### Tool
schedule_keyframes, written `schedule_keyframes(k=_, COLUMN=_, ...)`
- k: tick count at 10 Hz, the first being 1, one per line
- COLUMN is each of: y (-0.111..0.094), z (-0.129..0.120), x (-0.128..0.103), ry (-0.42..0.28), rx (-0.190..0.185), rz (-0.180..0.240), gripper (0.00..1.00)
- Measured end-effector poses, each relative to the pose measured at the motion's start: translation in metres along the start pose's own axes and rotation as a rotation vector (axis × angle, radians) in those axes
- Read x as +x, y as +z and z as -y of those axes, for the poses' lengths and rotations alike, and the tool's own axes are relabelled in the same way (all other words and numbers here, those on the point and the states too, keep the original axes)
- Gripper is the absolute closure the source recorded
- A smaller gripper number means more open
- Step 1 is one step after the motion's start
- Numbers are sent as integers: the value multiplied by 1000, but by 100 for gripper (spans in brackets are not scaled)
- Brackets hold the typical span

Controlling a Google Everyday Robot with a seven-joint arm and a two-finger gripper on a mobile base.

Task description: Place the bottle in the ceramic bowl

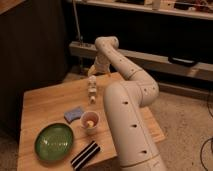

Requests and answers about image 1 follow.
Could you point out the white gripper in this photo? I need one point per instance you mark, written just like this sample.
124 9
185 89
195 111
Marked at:
101 65

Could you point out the small white bottle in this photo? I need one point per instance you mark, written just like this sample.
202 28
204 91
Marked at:
92 89

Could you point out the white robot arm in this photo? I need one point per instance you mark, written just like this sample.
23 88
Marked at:
135 147

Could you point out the green ceramic bowl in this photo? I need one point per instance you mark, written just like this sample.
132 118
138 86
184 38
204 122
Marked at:
54 142

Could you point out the wooden table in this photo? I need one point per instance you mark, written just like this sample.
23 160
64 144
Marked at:
45 106

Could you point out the white paper cup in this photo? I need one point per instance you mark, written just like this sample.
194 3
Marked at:
89 122

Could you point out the blue sponge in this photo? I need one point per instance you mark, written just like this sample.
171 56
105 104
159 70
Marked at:
73 114

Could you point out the long grey case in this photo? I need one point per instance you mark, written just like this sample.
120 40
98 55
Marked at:
202 71

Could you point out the metal stand pole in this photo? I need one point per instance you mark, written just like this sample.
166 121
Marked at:
78 33

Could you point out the black white striped cloth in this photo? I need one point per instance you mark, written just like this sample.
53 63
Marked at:
85 155

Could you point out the upper wooden shelf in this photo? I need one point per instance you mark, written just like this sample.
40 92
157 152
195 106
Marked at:
142 8

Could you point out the black case handle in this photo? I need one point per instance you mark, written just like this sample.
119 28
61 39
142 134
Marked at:
183 63

